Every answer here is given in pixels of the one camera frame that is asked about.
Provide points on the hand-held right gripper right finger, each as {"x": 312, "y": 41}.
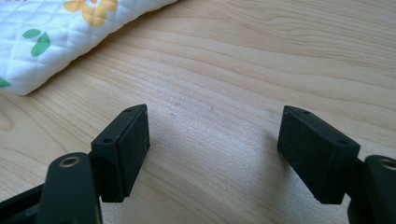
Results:
{"x": 317, "y": 155}

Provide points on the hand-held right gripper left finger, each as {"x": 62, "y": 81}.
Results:
{"x": 120, "y": 155}

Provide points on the white quilted floral cloth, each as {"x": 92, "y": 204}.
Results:
{"x": 46, "y": 40}

